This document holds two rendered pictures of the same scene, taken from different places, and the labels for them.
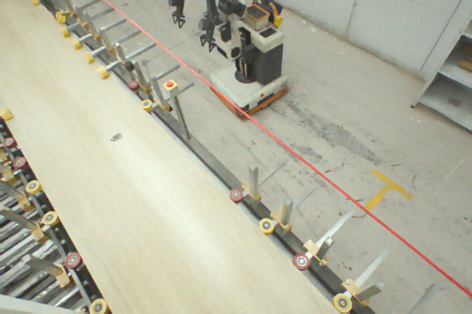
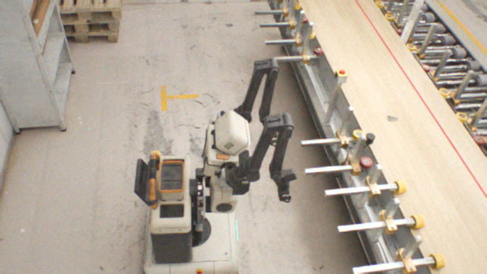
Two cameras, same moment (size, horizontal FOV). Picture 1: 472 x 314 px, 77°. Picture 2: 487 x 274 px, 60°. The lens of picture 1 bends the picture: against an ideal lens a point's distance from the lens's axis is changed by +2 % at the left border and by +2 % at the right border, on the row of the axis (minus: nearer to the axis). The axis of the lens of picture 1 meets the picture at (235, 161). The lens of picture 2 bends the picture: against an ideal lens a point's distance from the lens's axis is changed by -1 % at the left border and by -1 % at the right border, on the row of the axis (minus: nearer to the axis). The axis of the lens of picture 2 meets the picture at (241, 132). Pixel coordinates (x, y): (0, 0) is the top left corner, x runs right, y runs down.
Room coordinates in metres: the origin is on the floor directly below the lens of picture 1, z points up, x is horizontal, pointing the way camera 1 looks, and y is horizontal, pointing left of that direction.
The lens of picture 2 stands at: (3.83, 0.60, 3.01)
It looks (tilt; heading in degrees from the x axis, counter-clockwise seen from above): 46 degrees down; 202
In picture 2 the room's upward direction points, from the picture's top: 6 degrees clockwise
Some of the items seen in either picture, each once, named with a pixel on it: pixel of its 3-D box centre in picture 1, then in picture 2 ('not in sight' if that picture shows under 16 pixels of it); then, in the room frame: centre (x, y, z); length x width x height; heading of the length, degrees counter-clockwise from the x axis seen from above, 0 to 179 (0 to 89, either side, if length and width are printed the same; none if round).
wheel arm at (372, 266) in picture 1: (363, 276); (276, 12); (0.25, -0.57, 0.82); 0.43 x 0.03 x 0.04; 125
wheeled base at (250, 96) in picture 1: (248, 82); (192, 238); (2.47, -0.24, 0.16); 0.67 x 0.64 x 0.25; 121
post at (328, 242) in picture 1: (320, 254); (290, 19); (0.37, -0.38, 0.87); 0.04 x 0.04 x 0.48; 35
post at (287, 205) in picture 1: (285, 220); (297, 34); (0.58, -0.23, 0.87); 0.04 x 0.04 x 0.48; 35
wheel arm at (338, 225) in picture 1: (324, 239); (282, 25); (0.46, -0.43, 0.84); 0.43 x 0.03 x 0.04; 125
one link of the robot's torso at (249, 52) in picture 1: (236, 51); (215, 190); (2.34, -0.13, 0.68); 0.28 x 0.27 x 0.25; 31
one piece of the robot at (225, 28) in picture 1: (217, 23); (238, 167); (2.32, 0.01, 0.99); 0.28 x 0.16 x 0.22; 31
